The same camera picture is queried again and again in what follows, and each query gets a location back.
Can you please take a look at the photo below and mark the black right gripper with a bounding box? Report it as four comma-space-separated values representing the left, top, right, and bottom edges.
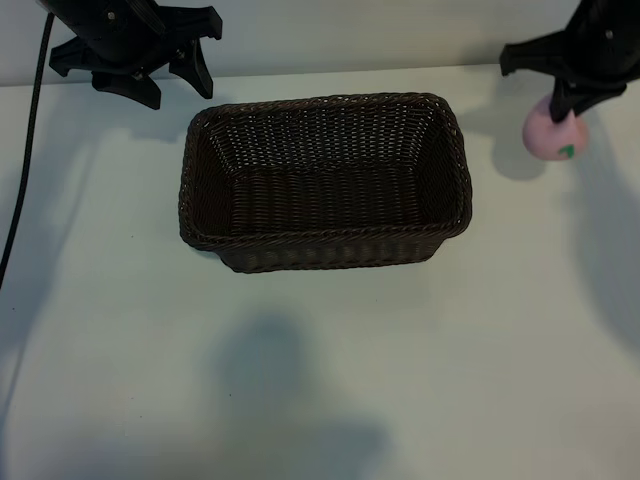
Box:
500, 0, 640, 124

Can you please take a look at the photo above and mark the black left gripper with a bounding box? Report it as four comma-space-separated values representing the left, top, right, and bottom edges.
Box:
42, 0, 224, 111

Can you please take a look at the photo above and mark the pink peach with green leaf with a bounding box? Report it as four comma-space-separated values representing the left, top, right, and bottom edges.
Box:
522, 96, 590, 162

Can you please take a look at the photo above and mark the dark brown wicker basket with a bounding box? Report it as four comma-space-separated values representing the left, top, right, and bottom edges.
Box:
178, 91, 474, 274

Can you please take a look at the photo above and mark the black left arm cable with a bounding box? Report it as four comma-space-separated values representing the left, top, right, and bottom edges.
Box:
0, 13, 55, 289

